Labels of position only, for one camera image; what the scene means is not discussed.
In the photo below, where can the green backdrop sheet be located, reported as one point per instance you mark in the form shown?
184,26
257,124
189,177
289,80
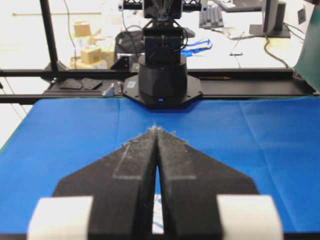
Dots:
308,65

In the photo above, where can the white blue striped towel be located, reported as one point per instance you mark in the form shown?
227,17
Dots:
157,219

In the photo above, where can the black vertical frame post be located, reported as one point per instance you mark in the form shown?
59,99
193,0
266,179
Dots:
55,64

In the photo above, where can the black computer keyboard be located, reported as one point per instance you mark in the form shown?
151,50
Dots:
211,18

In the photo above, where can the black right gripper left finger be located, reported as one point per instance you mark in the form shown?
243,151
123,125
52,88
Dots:
109,199

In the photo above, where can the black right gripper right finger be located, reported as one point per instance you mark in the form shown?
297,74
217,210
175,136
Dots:
204,199

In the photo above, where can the cardboard boxes pile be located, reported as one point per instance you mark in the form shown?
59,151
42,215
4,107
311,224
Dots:
93,51

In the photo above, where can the black backpack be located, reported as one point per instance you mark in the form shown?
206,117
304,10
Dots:
125,46

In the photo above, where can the blue table cloth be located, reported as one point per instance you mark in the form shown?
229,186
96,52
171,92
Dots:
276,142

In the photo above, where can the black monitor stand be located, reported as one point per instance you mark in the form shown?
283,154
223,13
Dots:
273,13

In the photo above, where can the black aluminium frame rail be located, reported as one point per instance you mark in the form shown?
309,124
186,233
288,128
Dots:
203,84

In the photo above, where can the blue ribbon strips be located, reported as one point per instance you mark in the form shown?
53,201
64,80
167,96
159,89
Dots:
195,48

